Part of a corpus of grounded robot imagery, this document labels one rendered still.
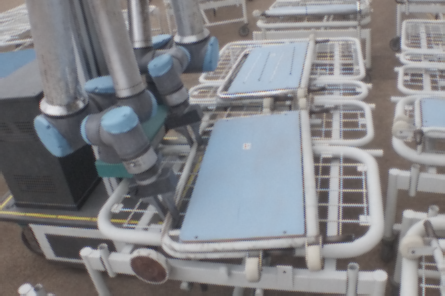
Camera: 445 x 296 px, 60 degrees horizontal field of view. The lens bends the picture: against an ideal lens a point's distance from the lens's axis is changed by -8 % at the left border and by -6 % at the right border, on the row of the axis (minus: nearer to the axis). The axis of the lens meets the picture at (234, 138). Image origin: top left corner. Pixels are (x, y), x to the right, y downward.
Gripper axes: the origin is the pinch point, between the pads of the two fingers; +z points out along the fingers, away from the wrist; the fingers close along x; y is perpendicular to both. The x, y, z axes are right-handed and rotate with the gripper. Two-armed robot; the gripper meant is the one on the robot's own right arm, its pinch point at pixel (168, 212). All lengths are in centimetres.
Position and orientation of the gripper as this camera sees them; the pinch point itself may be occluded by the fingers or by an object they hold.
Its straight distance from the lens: 124.2
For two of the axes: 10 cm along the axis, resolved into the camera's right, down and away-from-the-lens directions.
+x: 9.3, -2.4, -2.6
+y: -1.1, 5.0, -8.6
